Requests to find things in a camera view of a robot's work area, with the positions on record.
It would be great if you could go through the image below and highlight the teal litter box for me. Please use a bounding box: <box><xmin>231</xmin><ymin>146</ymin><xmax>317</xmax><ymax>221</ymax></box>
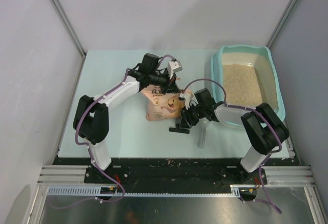
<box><xmin>211</xmin><ymin>45</ymin><xmax>285</xmax><ymax>120</ymax></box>

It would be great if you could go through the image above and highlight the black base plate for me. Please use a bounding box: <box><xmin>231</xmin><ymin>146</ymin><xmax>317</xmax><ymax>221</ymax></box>
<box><xmin>52</xmin><ymin>157</ymin><xmax>300</xmax><ymax>186</ymax></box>

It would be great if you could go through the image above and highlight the orange cat litter bag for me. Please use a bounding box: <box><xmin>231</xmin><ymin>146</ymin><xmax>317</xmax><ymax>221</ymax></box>
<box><xmin>141</xmin><ymin>85</ymin><xmax>185</xmax><ymax>121</ymax></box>

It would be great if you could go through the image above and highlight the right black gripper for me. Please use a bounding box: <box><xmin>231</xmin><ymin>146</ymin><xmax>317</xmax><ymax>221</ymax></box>
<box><xmin>179</xmin><ymin>103</ymin><xmax>206</xmax><ymax>129</ymax></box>

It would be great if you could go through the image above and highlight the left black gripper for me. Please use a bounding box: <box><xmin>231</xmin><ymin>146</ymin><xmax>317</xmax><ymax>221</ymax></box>
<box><xmin>149</xmin><ymin>68</ymin><xmax>179</xmax><ymax>95</ymax></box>

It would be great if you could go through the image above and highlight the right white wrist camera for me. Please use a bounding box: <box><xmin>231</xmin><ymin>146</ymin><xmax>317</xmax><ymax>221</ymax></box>
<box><xmin>179</xmin><ymin>92</ymin><xmax>193</xmax><ymax>110</ymax></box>

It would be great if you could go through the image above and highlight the aluminium frame rail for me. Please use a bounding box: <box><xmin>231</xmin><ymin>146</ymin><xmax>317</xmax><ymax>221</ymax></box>
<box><xmin>37</xmin><ymin>129</ymin><xmax>328</xmax><ymax>224</ymax></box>

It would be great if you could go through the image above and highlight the right aluminium corner post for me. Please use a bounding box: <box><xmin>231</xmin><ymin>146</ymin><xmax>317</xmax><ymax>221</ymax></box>
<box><xmin>266</xmin><ymin>0</ymin><xmax>301</xmax><ymax>49</ymax></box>

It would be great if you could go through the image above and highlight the black bag clip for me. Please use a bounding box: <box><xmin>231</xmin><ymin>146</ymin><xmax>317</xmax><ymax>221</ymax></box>
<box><xmin>169</xmin><ymin>124</ymin><xmax>190</xmax><ymax>134</ymax></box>

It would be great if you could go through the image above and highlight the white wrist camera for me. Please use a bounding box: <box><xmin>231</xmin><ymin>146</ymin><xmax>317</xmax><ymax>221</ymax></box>
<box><xmin>179</xmin><ymin>92</ymin><xmax>193</xmax><ymax>110</ymax></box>
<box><xmin>167</xmin><ymin>59</ymin><xmax>183</xmax><ymax>79</ymax></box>

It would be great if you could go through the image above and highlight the left aluminium corner post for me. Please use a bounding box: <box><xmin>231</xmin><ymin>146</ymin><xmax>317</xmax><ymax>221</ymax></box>
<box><xmin>37</xmin><ymin>0</ymin><xmax>87</xmax><ymax>58</ymax></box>

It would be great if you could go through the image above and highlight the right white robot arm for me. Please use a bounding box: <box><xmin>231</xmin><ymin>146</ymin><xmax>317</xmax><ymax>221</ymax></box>
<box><xmin>179</xmin><ymin>88</ymin><xmax>290</xmax><ymax>184</ymax></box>

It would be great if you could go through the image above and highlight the clear plastic scoop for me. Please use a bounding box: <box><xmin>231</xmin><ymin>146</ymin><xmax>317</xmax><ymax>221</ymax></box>
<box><xmin>197</xmin><ymin>118</ymin><xmax>210</xmax><ymax>149</ymax></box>

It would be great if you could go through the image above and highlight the white slotted cable duct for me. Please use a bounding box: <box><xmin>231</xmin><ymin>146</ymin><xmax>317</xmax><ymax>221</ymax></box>
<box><xmin>46</xmin><ymin>185</ymin><xmax>257</xmax><ymax>197</ymax></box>

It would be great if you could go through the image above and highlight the aluminium corner post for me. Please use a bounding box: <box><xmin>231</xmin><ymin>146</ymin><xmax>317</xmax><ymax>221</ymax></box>
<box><xmin>266</xmin><ymin>0</ymin><xmax>301</xmax><ymax>49</ymax></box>
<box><xmin>37</xmin><ymin>0</ymin><xmax>87</xmax><ymax>58</ymax></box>

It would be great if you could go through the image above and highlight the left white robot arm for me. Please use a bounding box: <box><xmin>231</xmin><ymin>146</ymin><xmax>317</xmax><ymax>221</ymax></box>
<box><xmin>73</xmin><ymin>53</ymin><xmax>182</xmax><ymax>183</ymax></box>

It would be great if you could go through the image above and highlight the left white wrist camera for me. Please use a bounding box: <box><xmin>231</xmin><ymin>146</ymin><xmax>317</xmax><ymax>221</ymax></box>
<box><xmin>167</xmin><ymin>59</ymin><xmax>183</xmax><ymax>79</ymax></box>

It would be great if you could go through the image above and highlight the tan cat litter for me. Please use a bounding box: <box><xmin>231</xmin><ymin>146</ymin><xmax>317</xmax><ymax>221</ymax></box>
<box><xmin>223</xmin><ymin>64</ymin><xmax>263</xmax><ymax>107</ymax></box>

